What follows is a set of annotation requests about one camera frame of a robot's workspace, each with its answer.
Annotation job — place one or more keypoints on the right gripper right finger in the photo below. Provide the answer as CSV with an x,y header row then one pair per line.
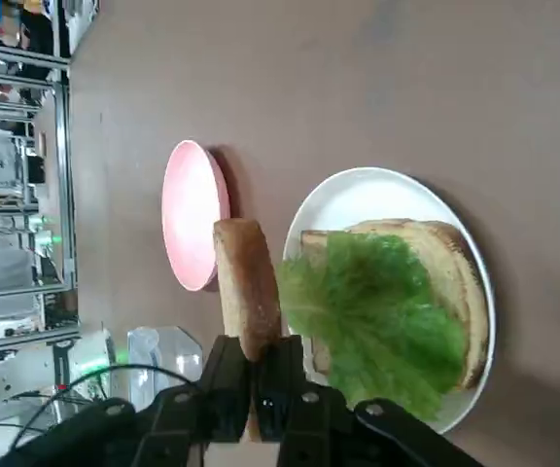
x,y
282,384

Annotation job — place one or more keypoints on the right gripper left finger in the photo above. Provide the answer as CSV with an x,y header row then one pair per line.
x,y
224,374

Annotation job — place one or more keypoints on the brown bread slice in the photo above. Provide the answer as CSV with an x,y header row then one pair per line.
x,y
246,282
460,272

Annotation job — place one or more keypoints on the green lettuce leaf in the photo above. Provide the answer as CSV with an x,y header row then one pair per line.
x,y
367,311

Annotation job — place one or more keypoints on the pink plate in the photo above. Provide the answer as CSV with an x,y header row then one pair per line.
x,y
190,219

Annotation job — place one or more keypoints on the white plate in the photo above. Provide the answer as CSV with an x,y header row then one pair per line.
x,y
348,194

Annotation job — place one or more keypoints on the clear plastic container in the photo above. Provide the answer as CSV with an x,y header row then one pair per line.
x,y
163,350

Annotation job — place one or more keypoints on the aluminium frame rack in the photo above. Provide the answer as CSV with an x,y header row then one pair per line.
x,y
63,194

